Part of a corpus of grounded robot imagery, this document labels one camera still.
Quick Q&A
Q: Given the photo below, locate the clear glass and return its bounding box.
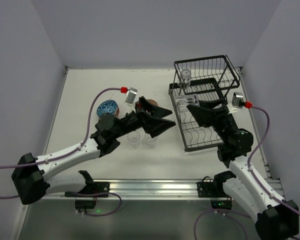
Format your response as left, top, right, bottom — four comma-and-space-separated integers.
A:
179, 69, 192, 88
144, 133, 158, 148
175, 94, 200, 113
127, 131, 141, 148

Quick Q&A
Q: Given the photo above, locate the white red patterned bowl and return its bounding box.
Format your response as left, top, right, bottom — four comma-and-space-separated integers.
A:
96, 99, 118, 117

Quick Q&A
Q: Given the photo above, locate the brown square panda plate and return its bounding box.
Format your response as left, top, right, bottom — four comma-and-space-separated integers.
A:
147, 99, 158, 106

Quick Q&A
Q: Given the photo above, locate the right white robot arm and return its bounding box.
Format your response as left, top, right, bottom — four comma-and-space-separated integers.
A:
187, 97, 299, 240

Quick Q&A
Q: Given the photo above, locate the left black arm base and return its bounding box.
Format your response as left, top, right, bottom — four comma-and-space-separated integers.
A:
74, 181, 110, 213

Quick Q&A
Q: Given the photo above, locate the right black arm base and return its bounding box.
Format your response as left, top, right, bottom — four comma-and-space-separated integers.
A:
196, 171, 237, 210

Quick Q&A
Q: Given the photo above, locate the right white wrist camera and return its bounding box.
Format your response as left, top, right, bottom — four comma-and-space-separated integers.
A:
227, 92, 246, 114

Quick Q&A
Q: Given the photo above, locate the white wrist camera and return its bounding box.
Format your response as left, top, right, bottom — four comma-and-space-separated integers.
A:
227, 92, 246, 114
124, 87, 138, 109

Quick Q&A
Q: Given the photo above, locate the black wire dish rack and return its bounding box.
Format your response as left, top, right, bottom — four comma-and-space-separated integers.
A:
168, 55, 241, 152

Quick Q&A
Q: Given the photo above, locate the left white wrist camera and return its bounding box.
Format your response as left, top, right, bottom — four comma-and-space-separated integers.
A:
124, 87, 138, 109

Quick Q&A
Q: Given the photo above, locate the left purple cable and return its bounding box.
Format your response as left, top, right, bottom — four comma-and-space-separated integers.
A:
0, 86, 122, 216

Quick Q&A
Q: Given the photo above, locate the purple cable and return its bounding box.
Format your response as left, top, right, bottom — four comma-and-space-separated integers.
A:
0, 86, 122, 216
193, 100, 300, 240

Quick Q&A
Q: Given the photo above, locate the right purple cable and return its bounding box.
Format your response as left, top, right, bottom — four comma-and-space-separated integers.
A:
193, 100, 300, 240

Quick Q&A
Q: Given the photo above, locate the aluminium mounting rail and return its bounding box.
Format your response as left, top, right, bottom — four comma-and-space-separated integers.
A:
44, 178, 286, 201

